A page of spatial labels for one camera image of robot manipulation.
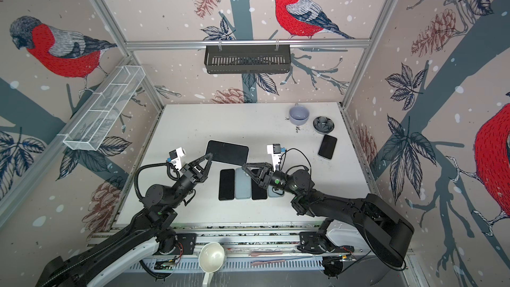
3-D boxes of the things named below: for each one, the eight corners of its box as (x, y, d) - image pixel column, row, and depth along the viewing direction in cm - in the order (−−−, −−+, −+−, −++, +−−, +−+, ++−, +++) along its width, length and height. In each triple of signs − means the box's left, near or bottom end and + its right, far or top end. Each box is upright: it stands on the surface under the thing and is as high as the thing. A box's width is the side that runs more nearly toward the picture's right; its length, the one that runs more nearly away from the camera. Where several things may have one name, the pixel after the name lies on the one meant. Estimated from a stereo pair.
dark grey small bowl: (314, 134, 109) (316, 128, 105) (311, 122, 115) (313, 115, 111) (333, 134, 109) (335, 128, 104) (329, 122, 115) (331, 115, 111)
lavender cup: (290, 126, 113) (291, 119, 108) (288, 110, 121) (289, 103, 117) (308, 126, 113) (310, 119, 108) (305, 110, 121) (306, 103, 117)
